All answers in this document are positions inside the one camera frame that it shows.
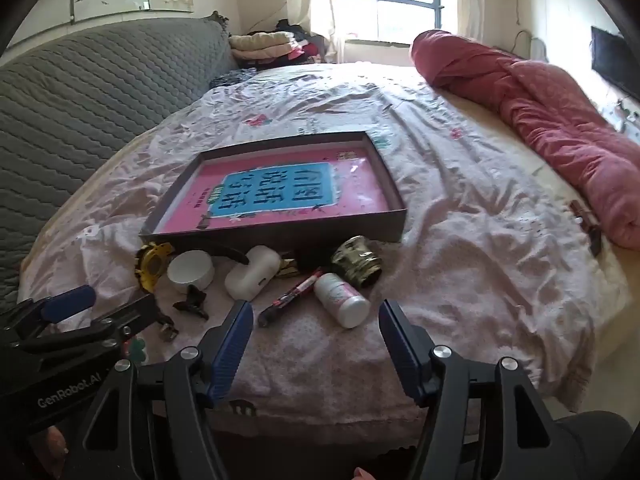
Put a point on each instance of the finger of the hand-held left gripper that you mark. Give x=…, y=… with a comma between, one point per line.
x=70, y=302
x=130, y=312

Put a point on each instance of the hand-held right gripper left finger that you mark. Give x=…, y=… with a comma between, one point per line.
x=232, y=350

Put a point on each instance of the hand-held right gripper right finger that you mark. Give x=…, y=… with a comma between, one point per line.
x=400, y=355

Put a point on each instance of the white ribbed plastic lid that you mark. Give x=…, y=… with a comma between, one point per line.
x=190, y=269

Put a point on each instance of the white bottle with pink label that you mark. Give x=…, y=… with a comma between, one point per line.
x=342, y=300

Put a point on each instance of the white rounded plastic case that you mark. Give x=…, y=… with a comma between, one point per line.
x=252, y=272

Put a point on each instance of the red and black pen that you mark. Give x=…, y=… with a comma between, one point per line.
x=292, y=296

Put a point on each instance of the black rectangular lighter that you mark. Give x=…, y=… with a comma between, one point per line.
x=295, y=266

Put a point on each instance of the chrome metal fitting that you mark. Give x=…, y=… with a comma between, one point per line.
x=356, y=260

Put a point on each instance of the shallow brown cardboard box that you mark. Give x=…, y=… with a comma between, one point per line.
x=250, y=241

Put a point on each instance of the person's left hand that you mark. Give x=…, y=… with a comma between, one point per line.
x=55, y=447

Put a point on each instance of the person's right hand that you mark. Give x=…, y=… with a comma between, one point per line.
x=363, y=474

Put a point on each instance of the black hair clip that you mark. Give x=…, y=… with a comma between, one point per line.
x=192, y=302

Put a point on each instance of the pink floral bed sheet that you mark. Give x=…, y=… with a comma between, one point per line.
x=475, y=260

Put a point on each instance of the pink and blue book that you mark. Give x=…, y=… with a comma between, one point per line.
x=270, y=195

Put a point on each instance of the grey quilted headboard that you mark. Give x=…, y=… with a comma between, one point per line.
x=75, y=110

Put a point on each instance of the person's grey trouser leg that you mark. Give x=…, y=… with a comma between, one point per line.
x=595, y=450

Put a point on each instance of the small brown object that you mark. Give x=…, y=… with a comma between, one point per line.
x=584, y=212

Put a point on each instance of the dark patterned cloth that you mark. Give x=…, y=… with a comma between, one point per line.
x=232, y=78

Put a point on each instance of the red quilted blanket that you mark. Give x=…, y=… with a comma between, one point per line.
x=550, y=125

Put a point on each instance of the pile of folded clothes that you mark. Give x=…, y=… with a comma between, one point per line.
x=270, y=45

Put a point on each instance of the window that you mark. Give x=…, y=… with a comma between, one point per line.
x=400, y=0

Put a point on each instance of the black flat screen monitor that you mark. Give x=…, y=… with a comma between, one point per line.
x=612, y=60

